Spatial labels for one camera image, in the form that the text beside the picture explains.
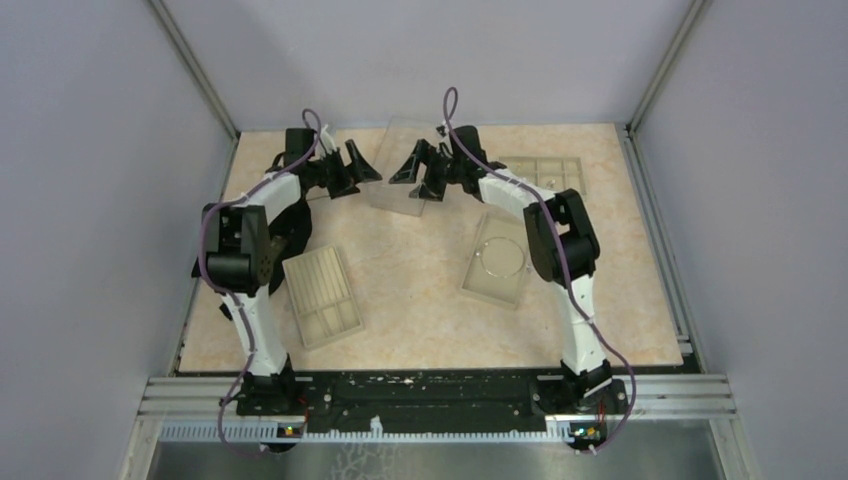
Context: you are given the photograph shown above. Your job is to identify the clear plastic box cover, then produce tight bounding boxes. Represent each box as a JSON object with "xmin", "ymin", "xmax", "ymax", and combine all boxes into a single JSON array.
[{"xmin": 366, "ymin": 116, "xmax": 440, "ymax": 217}]

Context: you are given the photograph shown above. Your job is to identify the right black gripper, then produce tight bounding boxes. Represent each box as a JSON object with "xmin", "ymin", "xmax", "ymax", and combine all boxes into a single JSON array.
[{"xmin": 388, "ymin": 141, "xmax": 464, "ymax": 203}]

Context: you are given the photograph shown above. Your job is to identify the beige slotted ring tray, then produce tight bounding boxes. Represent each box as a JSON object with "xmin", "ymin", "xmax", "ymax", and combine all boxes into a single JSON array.
[{"xmin": 282, "ymin": 245, "xmax": 365, "ymax": 350}]

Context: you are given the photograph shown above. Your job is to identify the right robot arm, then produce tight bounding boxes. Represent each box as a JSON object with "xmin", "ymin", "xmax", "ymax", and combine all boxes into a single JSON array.
[{"xmin": 390, "ymin": 126, "xmax": 612, "ymax": 412}]

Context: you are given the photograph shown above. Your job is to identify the beige compartment tray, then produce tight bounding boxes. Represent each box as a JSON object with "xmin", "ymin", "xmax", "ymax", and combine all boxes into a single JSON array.
[{"xmin": 498, "ymin": 156, "xmax": 587, "ymax": 197}]

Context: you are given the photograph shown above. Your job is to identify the white slotted cable duct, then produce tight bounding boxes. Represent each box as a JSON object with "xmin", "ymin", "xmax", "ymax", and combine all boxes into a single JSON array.
[{"xmin": 159, "ymin": 420, "xmax": 574, "ymax": 444}]

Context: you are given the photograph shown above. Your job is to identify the black cloth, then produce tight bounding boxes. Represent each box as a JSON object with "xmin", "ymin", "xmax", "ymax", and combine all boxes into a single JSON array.
[{"xmin": 202, "ymin": 199, "xmax": 312, "ymax": 296}]

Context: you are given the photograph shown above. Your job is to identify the silver bangle bracelet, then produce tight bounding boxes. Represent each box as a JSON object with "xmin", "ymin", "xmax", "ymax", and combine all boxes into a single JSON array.
[{"xmin": 479, "ymin": 236, "xmax": 527, "ymax": 278}]

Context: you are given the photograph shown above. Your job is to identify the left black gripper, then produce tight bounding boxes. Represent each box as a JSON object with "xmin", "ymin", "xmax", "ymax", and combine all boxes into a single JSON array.
[{"xmin": 308, "ymin": 139, "xmax": 382, "ymax": 199}]

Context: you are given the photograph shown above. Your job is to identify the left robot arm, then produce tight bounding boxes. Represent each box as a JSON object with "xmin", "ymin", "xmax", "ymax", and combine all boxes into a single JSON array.
[{"xmin": 192, "ymin": 127, "xmax": 382, "ymax": 414}]

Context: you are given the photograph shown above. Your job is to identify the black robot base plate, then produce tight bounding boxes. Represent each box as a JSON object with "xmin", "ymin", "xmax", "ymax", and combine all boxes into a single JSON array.
[{"xmin": 231, "ymin": 367, "xmax": 628, "ymax": 434}]

